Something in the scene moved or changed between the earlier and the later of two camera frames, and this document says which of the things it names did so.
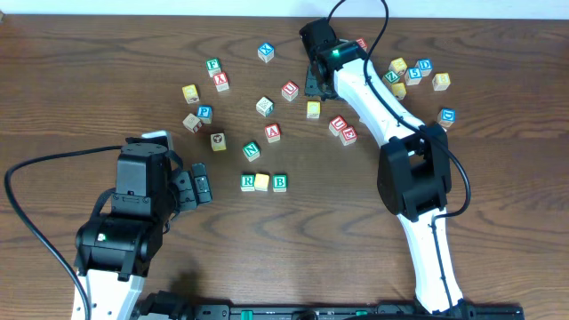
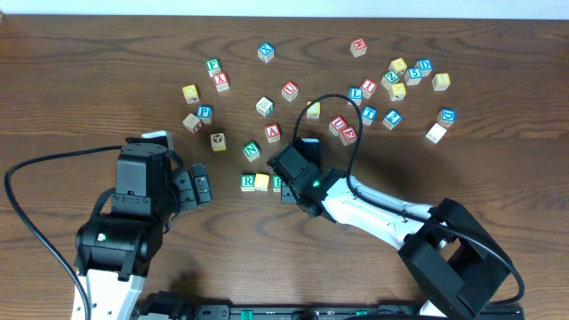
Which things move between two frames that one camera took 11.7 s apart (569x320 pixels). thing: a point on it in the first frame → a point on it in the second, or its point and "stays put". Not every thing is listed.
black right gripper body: [317, 83] → [288, 192]
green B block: [279, 183] stays put
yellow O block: [261, 182] stays put
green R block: [247, 182] stays put
